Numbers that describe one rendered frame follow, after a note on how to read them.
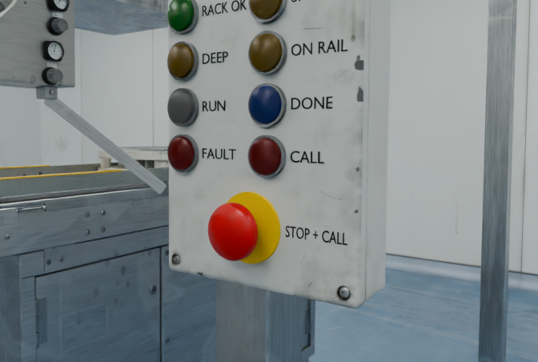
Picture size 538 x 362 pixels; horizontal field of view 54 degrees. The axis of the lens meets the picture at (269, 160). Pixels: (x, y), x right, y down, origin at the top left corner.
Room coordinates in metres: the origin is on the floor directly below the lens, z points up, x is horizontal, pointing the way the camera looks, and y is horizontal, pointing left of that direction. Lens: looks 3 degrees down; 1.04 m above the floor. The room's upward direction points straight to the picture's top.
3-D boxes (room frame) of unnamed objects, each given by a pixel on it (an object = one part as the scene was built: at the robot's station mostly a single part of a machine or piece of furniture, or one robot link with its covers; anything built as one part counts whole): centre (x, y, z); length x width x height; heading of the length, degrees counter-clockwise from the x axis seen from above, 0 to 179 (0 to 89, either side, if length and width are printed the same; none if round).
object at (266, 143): (0.37, 0.00, 1.02); 0.03 x 0.01 x 0.03; 56
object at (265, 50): (0.37, 0.00, 1.09); 0.03 x 0.01 x 0.03; 56
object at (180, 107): (0.41, 0.07, 1.06); 0.03 x 0.01 x 0.03; 56
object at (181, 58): (0.41, 0.07, 1.09); 0.03 x 0.01 x 0.03; 56
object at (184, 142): (0.41, 0.07, 1.02); 0.03 x 0.01 x 0.03; 56
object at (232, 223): (0.37, 0.02, 0.97); 0.04 x 0.04 x 0.04; 56
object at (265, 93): (0.37, 0.00, 1.06); 0.03 x 0.01 x 0.03; 56
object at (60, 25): (1.00, 0.40, 1.24); 0.03 x 0.02 x 0.04; 146
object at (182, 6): (0.41, 0.07, 1.13); 0.03 x 0.01 x 0.03; 56
